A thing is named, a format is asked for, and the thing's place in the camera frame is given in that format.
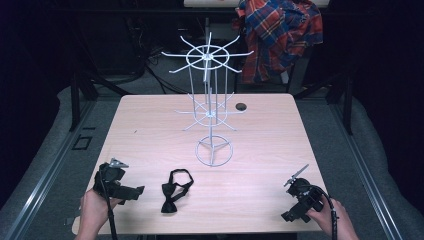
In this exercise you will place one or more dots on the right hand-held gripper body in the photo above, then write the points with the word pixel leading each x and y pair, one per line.
pixel 305 196

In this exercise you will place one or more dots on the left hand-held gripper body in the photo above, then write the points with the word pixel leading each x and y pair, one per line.
pixel 111 181

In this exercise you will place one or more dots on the black bow tie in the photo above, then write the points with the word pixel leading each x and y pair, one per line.
pixel 168 196

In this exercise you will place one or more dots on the person's right hand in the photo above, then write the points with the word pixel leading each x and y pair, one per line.
pixel 328 216

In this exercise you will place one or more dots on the person's left hand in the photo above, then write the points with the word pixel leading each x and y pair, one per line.
pixel 95 208

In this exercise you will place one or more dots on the black metal stand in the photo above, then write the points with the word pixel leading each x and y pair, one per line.
pixel 348 106
pixel 75 103

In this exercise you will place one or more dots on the red blue plaid shirt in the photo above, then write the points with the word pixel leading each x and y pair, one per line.
pixel 276 33

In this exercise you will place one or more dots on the metal floor rail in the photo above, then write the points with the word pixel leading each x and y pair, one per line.
pixel 50 166
pixel 363 166

